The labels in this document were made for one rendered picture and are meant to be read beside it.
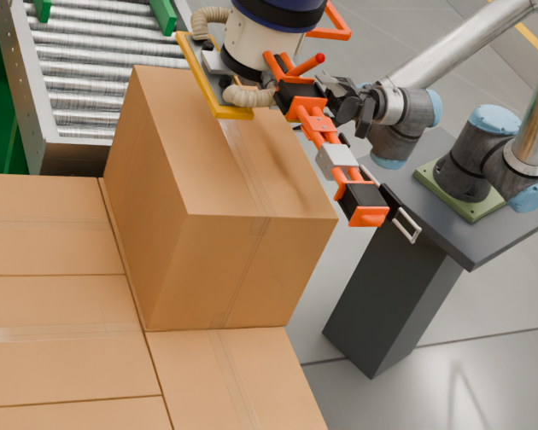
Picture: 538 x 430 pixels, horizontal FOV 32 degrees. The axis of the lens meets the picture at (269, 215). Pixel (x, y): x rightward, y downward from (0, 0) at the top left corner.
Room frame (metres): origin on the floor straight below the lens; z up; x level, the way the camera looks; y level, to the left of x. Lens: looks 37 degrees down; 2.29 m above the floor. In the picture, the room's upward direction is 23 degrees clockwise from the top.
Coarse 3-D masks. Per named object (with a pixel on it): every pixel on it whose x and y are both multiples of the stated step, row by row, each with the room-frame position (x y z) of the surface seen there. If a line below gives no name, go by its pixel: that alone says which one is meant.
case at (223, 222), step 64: (128, 128) 2.09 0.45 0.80; (192, 128) 2.00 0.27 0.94; (256, 128) 2.12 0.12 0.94; (128, 192) 1.98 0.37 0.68; (192, 192) 1.75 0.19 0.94; (256, 192) 1.85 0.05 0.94; (320, 192) 1.96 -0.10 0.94; (128, 256) 1.88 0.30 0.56; (192, 256) 1.70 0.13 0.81; (256, 256) 1.79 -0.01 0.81; (320, 256) 1.89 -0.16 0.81; (192, 320) 1.73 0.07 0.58; (256, 320) 1.84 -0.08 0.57
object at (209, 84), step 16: (176, 32) 2.10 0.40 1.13; (192, 32) 2.12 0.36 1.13; (192, 48) 2.04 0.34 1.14; (208, 48) 2.03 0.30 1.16; (192, 64) 1.98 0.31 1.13; (208, 80) 1.93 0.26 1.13; (224, 80) 1.92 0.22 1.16; (208, 96) 1.87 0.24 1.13; (224, 112) 1.84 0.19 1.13; (240, 112) 1.86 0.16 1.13
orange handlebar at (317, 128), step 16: (336, 16) 2.29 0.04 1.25; (320, 32) 2.17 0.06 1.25; (336, 32) 2.20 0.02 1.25; (272, 64) 1.92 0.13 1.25; (288, 64) 1.95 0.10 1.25; (304, 112) 1.77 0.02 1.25; (320, 112) 1.80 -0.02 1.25; (304, 128) 1.75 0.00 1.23; (320, 128) 1.73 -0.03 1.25; (320, 144) 1.68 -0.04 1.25; (336, 176) 1.60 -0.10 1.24; (352, 176) 1.63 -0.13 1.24; (368, 224) 1.50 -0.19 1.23
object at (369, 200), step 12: (336, 192) 1.56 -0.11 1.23; (348, 192) 1.55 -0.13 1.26; (360, 192) 1.55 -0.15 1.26; (372, 192) 1.57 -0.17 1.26; (348, 204) 1.54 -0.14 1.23; (360, 204) 1.51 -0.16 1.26; (372, 204) 1.53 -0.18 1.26; (384, 204) 1.55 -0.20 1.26; (348, 216) 1.52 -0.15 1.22; (360, 216) 1.51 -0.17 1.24
